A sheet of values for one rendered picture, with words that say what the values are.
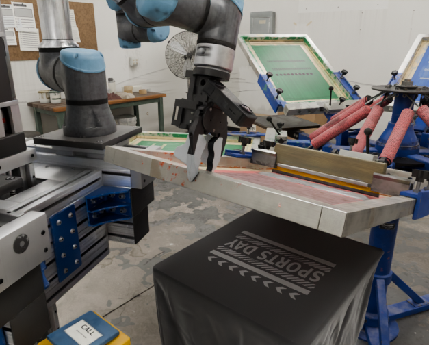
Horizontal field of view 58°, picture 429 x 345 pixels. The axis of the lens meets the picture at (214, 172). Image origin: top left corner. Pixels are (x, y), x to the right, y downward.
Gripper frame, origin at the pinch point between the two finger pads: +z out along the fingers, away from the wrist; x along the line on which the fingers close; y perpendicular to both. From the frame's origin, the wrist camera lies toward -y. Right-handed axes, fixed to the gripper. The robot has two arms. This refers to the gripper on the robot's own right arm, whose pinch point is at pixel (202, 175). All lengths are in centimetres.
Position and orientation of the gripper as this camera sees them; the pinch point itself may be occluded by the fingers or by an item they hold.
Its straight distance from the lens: 74.4
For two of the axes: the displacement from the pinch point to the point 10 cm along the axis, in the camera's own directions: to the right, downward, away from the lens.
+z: -1.7, 9.8, 1.2
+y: -7.7, -2.1, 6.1
